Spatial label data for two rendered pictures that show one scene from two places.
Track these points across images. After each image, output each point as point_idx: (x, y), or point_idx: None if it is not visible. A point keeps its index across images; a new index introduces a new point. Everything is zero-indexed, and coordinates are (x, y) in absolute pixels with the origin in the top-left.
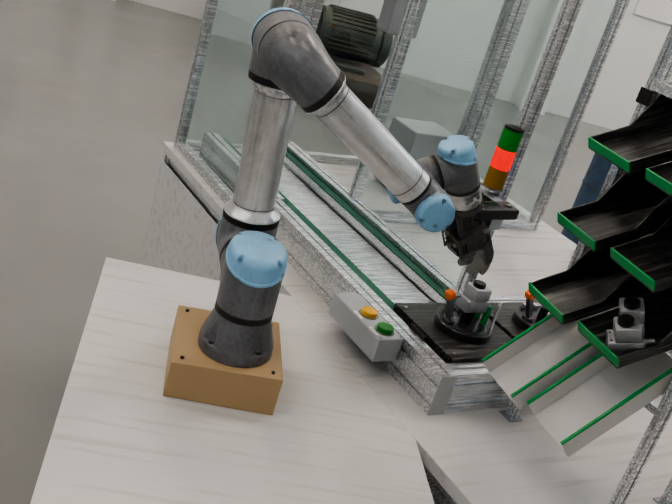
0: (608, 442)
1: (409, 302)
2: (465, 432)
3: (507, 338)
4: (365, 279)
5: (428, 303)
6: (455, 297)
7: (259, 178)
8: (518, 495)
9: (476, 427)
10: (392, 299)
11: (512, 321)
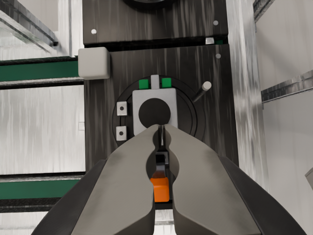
0: (302, 6)
1: (49, 125)
2: (277, 178)
3: (185, 55)
4: (3, 191)
5: (86, 138)
6: (168, 180)
7: None
8: None
9: (269, 158)
10: (41, 149)
11: (138, 11)
